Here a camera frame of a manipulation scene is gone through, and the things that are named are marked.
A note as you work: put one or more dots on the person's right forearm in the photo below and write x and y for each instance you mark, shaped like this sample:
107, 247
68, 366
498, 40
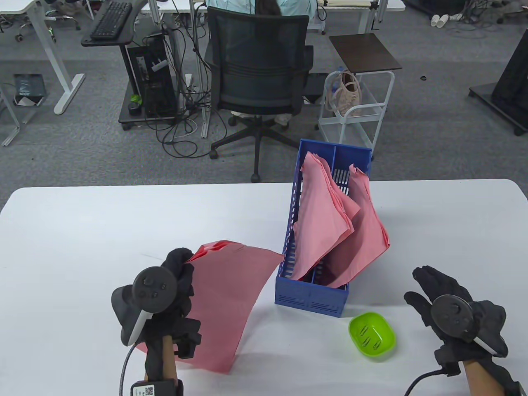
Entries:
480, 379

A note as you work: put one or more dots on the white rolling cart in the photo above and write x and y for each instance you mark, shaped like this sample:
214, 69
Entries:
350, 119

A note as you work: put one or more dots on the blue plastic file holder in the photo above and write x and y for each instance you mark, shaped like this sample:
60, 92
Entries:
309, 297

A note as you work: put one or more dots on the black keyboard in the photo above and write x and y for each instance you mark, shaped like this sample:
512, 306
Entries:
111, 20

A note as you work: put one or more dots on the person's left forearm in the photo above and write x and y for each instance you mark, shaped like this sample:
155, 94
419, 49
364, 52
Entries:
168, 363

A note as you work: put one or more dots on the black computer tower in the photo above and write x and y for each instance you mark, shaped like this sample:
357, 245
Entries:
159, 82

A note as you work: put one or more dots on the black rolling computer stand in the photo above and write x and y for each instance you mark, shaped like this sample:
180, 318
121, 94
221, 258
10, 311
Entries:
123, 39

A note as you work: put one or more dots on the black wheeled stand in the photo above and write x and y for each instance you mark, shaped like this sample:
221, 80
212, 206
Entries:
515, 82

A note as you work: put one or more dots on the green plastic bowl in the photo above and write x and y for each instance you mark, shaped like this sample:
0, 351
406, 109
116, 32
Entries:
385, 326

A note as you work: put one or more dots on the dark teal box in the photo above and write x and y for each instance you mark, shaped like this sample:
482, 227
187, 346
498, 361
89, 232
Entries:
29, 88

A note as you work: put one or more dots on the grey office chair base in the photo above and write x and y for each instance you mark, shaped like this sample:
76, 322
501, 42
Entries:
62, 18

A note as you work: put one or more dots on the dark brown side table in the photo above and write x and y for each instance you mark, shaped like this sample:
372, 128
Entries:
365, 51

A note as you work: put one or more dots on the black round item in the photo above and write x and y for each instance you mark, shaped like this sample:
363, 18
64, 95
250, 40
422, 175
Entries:
133, 108

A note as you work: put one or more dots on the small green object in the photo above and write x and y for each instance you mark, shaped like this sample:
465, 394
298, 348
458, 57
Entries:
135, 99

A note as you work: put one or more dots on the person's left hand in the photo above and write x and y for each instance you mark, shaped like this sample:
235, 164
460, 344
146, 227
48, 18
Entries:
183, 284

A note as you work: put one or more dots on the person's right hand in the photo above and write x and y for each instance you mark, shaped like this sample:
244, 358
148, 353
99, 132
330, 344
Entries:
441, 282

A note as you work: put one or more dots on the black mesh office chair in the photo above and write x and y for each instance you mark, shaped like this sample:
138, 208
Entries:
258, 74

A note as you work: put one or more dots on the pink handbag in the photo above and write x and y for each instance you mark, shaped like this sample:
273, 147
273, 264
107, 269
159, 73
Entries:
348, 97

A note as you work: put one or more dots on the beige board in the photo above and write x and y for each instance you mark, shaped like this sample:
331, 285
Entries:
342, 3

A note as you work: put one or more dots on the pink paper stack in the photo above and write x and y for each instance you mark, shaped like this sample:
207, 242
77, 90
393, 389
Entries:
317, 222
354, 209
363, 247
231, 297

